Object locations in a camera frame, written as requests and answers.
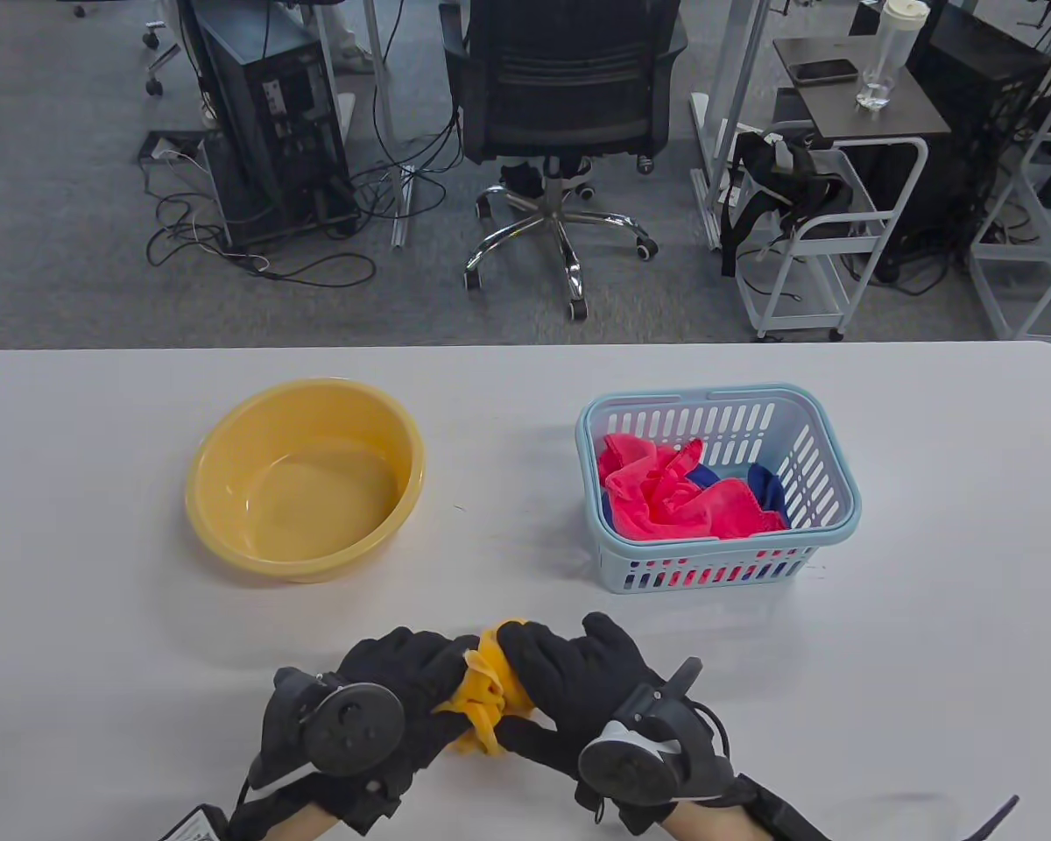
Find light blue plastic basket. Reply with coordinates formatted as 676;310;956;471
575;383;864;595

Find black smartphone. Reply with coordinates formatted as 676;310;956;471
790;58;859;86

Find black mesh office chair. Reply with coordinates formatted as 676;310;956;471
441;0;691;321

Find black strap harness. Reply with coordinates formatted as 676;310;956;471
720;127;855;279

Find blue square towel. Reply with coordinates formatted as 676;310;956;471
602;462;789;586

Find white metal rack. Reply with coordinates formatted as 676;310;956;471
966;131;1051;343

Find orange square towel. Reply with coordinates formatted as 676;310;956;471
431;618;540;757

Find person's left forearm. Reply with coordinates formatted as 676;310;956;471
267;804;342;841

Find pink square towel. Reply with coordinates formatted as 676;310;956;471
597;432;791;586

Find white desk leg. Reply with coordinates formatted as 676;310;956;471
363;0;417;251
690;0;772;251

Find white side table dark top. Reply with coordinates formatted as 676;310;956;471
736;35;953;343

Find black wrist sensor band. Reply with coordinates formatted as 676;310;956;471
158;804;237;841
736;780;833;841

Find chrome chair base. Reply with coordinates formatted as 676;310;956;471
143;22;185;95

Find person's right forearm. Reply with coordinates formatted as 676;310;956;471
661;802;767;841

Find black computer tower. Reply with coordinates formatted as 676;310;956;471
876;0;1051;281
178;0;360;251

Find person's right hand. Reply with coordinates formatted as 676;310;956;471
495;611;758;835

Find yellow plastic basin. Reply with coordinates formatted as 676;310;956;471
184;377;427;585

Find black floor socket box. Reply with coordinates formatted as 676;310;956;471
136;130;213;163

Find clear bottle white lid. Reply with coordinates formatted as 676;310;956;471
857;0;929;110

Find person's left hand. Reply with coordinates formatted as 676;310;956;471
228;626;483;837

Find black floor cables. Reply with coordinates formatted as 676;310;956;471
145;153;456;290

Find grey white tracking controller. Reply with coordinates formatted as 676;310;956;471
576;657;737;807
247;668;406;789

